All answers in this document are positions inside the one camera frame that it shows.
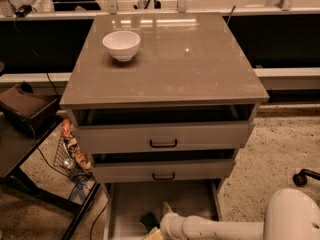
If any black side table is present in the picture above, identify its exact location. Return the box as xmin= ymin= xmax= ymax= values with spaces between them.
xmin=0 ymin=115 xmax=100 ymax=240

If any snack bag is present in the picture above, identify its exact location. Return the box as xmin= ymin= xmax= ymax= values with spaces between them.
xmin=61 ymin=119 xmax=91 ymax=170

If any black power adapter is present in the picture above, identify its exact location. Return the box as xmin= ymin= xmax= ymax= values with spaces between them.
xmin=15 ymin=5 xmax=32 ymax=17

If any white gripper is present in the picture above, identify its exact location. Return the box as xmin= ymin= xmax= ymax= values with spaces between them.
xmin=143 ymin=201 xmax=192 ymax=240

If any white ceramic bowl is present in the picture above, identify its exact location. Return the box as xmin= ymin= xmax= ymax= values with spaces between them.
xmin=102 ymin=31 xmax=141 ymax=62

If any wire basket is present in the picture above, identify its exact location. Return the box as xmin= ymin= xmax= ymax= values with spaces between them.
xmin=53 ymin=137 xmax=92 ymax=181

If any metal can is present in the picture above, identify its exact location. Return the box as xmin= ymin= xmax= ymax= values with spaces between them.
xmin=63 ymin=158 xmax=75 ymax=170

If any grey drawer cabinet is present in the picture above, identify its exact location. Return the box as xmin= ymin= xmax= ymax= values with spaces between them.
xmin=59 ymin=12 xmax=270 ymax=240

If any grey middle drawer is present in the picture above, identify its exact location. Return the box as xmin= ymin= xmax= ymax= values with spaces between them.
xmin=92 ymin=150 xmax=235 ymax=183

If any grey drawer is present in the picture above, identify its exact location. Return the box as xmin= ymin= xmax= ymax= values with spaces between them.
xmin=103 ymin=180 xmax=221 ymax=240
xmin=92 ymin=150 xmax=235 ymax=183
xmin=73 ymin=105 xmax=257 ymax=154

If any grey bottom drawer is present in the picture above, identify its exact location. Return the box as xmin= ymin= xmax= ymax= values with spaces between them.
xmin=103 ymin=180 xmax=221 ymax=240

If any dark brown box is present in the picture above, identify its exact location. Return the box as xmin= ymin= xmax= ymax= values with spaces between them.
xmin=0 ymin=82 xmax=59 ymax=137

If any black floor cable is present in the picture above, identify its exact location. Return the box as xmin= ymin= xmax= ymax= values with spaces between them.
xmin=89 ymin=200 xmax=110 ymax=240

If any green yellow sponge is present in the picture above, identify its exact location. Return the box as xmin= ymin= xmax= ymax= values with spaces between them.
xmin=139 ymin=212 xmax=160 ymax=233

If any grey top drawer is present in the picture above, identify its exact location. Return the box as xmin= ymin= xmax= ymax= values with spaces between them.
xmin=73 ymin=105 xmax=257 ymax=154

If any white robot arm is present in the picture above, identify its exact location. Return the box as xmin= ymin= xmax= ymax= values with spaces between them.
xmin=140 ymin=188 xmax=320 ymax=240

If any black chair caster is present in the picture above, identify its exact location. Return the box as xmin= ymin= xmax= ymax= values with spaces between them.
xmin=292 ymin=169 xmax=320 ymax=187

